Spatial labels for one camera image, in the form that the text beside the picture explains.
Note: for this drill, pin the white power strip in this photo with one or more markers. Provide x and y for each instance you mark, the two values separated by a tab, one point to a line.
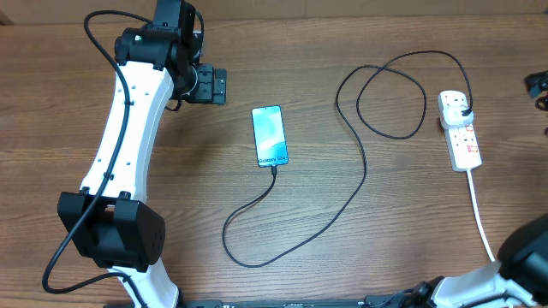
462	143

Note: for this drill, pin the Galaxy smartphone blue screen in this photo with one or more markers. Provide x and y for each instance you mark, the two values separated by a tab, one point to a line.
269	136

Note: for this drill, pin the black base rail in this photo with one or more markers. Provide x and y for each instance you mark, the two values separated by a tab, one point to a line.
374	301

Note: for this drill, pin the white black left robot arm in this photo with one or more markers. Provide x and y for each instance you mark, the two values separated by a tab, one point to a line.
108	219

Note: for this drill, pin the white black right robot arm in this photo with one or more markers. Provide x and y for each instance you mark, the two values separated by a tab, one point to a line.
517	275

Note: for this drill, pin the white charger plug adapter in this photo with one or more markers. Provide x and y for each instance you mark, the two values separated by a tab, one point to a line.
452	117

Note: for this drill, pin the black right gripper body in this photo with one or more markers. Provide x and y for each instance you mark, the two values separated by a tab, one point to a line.
542	85

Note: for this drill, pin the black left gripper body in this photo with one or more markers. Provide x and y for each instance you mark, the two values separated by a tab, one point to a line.
208	89

